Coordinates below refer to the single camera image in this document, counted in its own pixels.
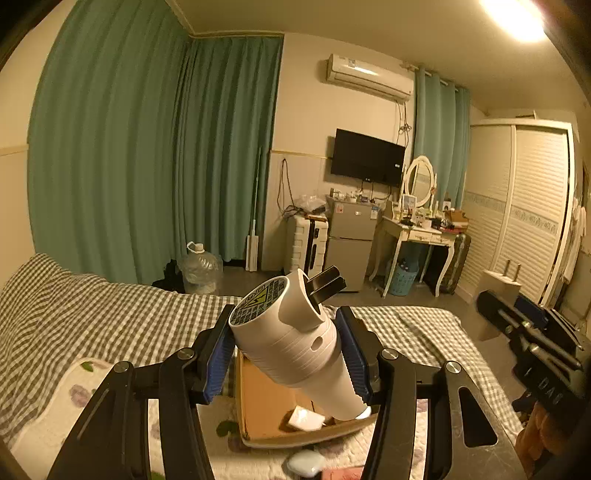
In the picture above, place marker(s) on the black wall television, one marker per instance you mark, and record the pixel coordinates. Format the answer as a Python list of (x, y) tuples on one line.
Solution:
[(367, 158)]

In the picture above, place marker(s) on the right hand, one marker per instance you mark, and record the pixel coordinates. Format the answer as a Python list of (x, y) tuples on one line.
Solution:
[(543, 438)]

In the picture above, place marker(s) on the green window curtain right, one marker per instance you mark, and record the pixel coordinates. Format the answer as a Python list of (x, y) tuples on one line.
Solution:
[(442, 131)]

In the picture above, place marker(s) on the blue waste basket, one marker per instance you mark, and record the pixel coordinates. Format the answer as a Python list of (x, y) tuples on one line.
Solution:
[(403, 279)]

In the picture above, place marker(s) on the dark green suitcase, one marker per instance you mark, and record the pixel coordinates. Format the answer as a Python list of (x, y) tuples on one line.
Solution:
[(461, 249)]

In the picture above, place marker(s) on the red patterned pouch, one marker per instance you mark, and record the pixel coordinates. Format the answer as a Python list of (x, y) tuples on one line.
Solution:
[(348, 473)]

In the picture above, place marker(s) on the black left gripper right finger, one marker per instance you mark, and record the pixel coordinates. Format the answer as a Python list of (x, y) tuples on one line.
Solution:
[(465, 439)]

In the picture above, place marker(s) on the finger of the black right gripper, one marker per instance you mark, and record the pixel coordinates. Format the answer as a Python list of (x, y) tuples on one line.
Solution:
[(517, 322), (552, 324)]

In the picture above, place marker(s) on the white dressing table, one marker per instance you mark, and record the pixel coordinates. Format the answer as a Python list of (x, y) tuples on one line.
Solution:
[(388, 227)]

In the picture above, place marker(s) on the white air conditioner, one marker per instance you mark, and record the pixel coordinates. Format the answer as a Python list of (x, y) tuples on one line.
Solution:
[(369, 78)]

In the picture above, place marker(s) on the white hair dryer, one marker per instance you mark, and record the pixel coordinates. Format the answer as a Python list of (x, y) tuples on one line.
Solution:
[(283, 330)]

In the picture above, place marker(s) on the white oval vanity mirror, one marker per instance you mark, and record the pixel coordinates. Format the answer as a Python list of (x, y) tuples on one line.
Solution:
[(420, 180)]

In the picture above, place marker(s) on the large green curtain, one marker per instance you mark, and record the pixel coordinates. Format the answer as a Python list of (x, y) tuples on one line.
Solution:
[(142, 139)]

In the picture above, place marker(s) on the white suitcase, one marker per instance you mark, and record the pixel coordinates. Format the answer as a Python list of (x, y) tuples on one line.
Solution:
[(307, 238)]

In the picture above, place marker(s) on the ceiling lamp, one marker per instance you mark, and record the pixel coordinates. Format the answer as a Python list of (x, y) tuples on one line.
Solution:
[(520, 19)]

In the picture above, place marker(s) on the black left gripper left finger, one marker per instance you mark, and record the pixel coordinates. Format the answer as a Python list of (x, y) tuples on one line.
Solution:
[(212, 364)]

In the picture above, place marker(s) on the white louvered wardrobe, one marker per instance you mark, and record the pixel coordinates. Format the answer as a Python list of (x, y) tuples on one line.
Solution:
[(518, 197)]

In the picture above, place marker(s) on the white usb power adapter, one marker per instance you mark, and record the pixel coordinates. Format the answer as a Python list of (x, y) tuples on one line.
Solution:
[(302, 419)]

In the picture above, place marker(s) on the grey checked bed sheet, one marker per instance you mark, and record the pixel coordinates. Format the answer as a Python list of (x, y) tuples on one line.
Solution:
[(51, 317)]

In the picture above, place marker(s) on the silver mini fridge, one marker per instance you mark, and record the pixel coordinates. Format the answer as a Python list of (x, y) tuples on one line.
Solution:
[(352, 229)]

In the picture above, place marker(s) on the beige wooden block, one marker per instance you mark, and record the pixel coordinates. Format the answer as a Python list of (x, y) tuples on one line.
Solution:
[(493, 299)]

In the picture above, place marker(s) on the clear water jug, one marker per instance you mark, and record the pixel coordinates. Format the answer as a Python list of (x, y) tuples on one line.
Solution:
[(201, 270)]

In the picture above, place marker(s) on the white flat mop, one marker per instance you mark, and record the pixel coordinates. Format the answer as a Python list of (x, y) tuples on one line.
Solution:
[(252, 240)]

